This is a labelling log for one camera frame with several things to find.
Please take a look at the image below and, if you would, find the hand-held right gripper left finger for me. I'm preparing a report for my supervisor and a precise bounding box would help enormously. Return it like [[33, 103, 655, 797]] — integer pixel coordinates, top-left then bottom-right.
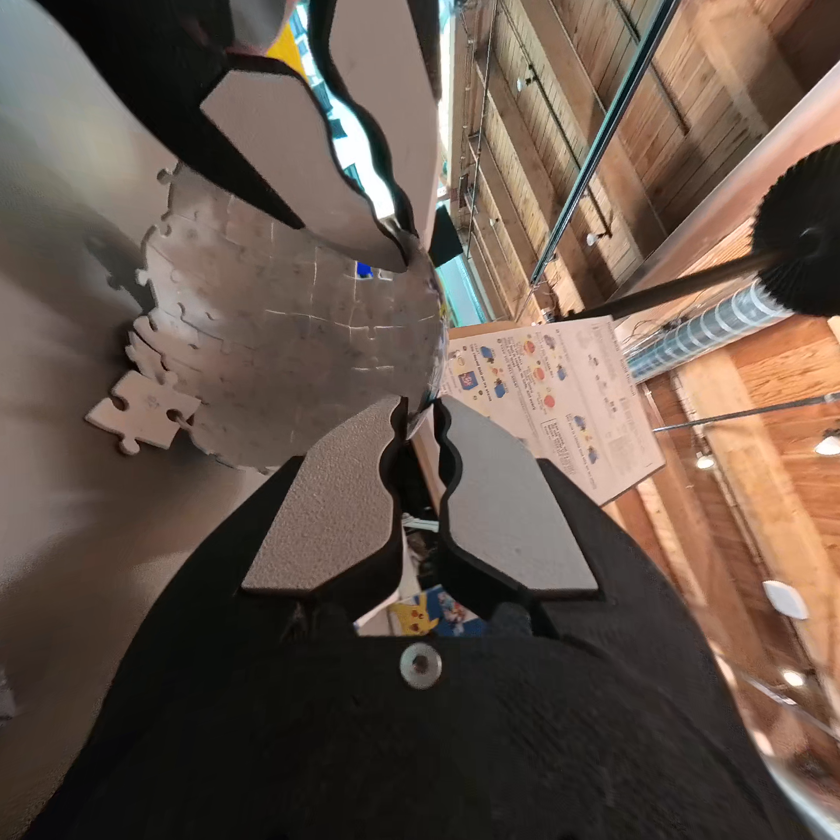
[[240, 395, 409, 621]]

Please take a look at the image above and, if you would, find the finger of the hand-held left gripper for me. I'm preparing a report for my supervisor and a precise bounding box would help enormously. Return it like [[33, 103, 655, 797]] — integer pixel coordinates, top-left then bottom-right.
[[307, 0, 442, 237], [199, 69, 409, 274]]

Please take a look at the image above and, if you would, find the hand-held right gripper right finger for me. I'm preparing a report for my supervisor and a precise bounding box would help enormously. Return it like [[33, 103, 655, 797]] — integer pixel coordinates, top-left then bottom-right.
[[433, 395, 601, 622]]

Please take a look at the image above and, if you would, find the partly built puzzle ball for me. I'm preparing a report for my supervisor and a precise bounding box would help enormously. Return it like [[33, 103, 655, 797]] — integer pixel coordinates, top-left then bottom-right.
[[125, 161, 450, 473]]

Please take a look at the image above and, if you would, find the blue puzzle box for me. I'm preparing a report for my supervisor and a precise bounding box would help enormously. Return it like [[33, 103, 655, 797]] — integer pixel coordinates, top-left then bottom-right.
[[388, 586, 488, 637]]

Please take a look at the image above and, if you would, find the yellow plastic bin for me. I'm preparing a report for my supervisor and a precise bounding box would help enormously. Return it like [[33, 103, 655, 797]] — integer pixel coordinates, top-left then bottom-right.
[[266, 20, 312, 83]]

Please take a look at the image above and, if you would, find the printed instruction sheet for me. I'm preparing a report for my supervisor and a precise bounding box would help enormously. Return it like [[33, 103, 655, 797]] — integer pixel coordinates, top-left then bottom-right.
[[438, 317, 667, 506]]

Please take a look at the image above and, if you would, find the black background panel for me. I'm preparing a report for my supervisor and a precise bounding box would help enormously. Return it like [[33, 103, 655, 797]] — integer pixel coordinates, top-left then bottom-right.
[[428, 206, 465, 268]]

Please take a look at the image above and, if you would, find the black overhead pole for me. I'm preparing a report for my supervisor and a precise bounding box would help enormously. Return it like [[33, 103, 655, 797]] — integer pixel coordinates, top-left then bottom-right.
[[577, 249, 788, 322]]

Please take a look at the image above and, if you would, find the black ribbed round fixture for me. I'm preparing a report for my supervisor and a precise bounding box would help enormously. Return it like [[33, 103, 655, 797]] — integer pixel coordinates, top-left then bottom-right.
[[750, 141, 840, 317]]

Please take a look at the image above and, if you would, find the silver ventilation duct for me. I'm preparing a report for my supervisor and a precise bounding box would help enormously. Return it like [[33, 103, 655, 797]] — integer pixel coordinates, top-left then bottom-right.
[[623, 279, 796, 383]]

